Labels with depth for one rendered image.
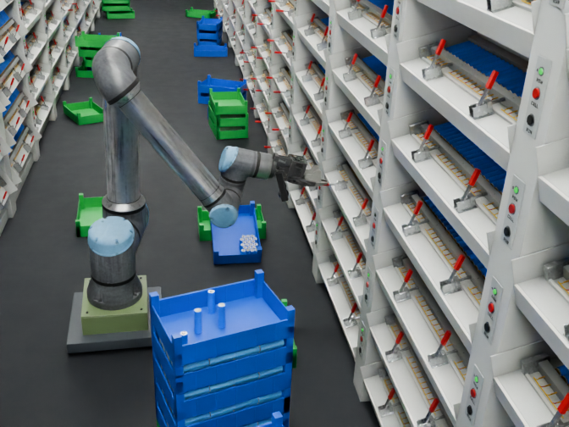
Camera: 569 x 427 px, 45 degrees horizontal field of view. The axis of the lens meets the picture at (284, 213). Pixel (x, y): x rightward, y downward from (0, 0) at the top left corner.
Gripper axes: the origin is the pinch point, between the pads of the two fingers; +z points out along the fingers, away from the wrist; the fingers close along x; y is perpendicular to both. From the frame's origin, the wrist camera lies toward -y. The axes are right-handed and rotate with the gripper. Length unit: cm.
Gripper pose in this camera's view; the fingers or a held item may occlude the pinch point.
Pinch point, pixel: (323, 183)
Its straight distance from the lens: 239.7
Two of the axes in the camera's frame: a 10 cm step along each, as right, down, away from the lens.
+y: 2.6, -8.8, -3.9
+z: 9.5, 1.7, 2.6
